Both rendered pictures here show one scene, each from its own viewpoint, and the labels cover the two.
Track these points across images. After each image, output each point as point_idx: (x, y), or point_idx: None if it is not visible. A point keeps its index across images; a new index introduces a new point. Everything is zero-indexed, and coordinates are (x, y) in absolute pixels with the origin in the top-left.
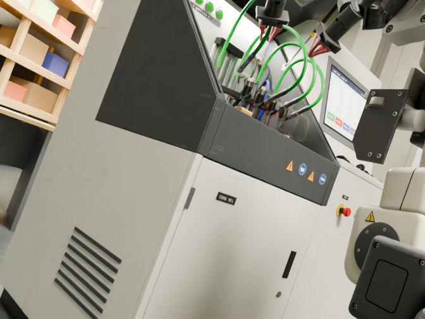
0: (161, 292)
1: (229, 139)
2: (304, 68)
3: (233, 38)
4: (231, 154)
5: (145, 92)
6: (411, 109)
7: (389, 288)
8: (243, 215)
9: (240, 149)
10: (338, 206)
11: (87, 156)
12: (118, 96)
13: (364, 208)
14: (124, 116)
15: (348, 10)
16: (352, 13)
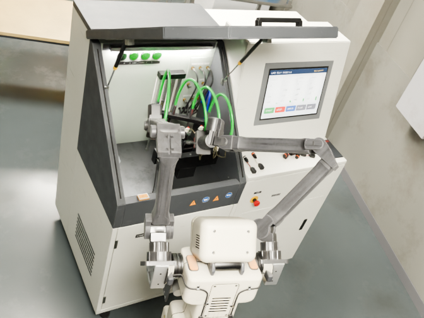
0: (113, 276)
1: (135, 215)
2: None
3: (175, 63)
4: (139, 219)
5: (93, 159)
6: (176, 284)
7: None
8: None
9: (144, 214)
10: (250, 199)
11: (77, 171)
12: (84, 146)
13: (164, 310)
14: (88, 165)
15: (204, 142)
16: (207, 146)
